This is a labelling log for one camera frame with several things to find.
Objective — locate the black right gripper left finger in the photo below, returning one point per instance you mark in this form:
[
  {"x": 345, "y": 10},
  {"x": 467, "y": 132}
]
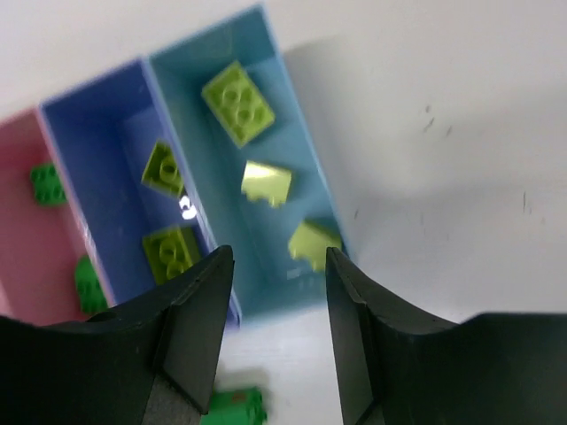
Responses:
[{"x": 153, "y": 358}]

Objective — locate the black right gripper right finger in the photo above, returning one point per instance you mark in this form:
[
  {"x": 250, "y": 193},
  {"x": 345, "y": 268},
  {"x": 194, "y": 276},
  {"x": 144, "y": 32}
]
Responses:
[{"x": 398, "y": 364}]

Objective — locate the pale lime lego piece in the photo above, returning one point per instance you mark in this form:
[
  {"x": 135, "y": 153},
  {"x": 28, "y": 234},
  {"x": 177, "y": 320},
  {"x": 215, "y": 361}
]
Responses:
[{"x": 310, "y": 242}]

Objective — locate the dark green lego brick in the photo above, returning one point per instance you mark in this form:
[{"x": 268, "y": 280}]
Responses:
[
  {"x": 91, "y": 296},
  {"x": 48, "y": 189}
]

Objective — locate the lime lego brick small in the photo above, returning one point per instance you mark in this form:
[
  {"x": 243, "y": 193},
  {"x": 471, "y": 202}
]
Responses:
[{"x": 161, "y": 171}]

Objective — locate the pale lime curved lego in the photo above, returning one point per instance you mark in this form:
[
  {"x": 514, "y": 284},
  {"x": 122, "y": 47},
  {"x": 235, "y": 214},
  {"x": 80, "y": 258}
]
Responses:
[{"x": 263, "y": 181}]

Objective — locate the lime lego brick long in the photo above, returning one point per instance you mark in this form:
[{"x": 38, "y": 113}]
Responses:
[{"x": 238, "y": 104}]

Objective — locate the dark green lego brick front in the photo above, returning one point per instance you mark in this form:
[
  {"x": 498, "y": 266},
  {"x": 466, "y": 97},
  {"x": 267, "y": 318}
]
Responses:
[{"x": 91, "y": 296}]

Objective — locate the small pink bin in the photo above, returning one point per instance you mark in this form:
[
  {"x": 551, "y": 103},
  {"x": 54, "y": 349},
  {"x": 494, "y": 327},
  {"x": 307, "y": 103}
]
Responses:
[{"x": 40, "y": 245}]

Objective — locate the green yellow lego assembly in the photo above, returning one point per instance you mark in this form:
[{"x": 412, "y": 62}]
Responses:
[{"x": 236, "y": 407}]

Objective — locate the purple-blue bin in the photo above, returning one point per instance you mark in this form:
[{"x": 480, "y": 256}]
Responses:
[{"x": 102, "y": 133}]

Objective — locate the light blue bin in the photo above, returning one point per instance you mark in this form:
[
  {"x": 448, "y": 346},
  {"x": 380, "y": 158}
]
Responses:
[{"x": 266, "y": 279}]

